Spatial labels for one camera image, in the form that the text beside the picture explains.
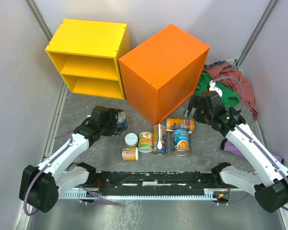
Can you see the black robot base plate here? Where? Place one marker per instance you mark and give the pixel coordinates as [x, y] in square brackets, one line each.
[153, 183]

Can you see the blue Progresso soup can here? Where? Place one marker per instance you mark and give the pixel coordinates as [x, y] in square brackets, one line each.
[181, 142]

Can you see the orange label small jar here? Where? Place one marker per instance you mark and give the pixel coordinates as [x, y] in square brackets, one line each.
[130, 154]

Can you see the green cloth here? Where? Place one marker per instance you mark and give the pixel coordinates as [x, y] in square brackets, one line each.
[229, 98]

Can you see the green label noodle cup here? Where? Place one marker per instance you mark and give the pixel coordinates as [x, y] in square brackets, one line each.
[145, 142]

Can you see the white slotted cable duct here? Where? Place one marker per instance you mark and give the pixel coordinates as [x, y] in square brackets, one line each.
[83, 195]

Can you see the yellow open shelf cabinet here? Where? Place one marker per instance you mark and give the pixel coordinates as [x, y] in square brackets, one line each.
[86, 55]

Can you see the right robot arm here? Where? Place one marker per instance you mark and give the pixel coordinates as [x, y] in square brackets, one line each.
[269, 185]

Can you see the purple cloth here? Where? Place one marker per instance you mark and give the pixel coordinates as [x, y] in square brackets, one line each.
[228, 146]

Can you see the yellow blue upright can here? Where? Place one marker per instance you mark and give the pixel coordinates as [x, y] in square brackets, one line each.
[155, 140]

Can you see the white lid small jar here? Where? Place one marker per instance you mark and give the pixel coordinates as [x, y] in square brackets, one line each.
[131, 140]

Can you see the red pink cloth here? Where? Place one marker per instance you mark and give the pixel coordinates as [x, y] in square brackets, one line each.
[224, 69]

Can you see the white plastic spoon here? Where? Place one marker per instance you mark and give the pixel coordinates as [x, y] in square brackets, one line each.
[159, 143]

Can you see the orange wooden box cabinet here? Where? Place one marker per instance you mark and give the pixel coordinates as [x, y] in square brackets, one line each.
[162, 72]

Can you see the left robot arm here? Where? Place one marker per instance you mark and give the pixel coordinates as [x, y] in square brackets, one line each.
[42, 185]

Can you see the dark blue soup can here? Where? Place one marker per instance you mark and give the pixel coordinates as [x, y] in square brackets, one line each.
[122, 122]

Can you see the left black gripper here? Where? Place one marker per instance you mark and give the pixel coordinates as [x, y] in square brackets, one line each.
[113, 116]

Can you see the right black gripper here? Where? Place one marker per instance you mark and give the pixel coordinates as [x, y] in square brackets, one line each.
[195, 103]

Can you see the yellow lying soup can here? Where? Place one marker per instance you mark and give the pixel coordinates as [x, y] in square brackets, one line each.
[180, 123]

